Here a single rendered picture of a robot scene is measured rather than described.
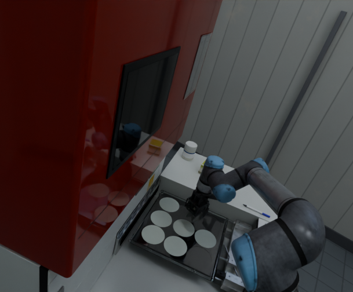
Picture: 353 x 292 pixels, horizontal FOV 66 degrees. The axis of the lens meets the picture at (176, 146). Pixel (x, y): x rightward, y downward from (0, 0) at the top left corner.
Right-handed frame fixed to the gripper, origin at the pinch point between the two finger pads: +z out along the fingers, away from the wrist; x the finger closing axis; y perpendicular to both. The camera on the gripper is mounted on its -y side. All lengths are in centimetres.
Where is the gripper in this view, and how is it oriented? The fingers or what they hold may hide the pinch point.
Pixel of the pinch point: (194, 219)
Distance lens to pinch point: 131.7
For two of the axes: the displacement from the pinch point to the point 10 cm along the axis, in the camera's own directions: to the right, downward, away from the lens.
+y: -7.0, 2.0, -6.8
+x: 6.7, 5.2, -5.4
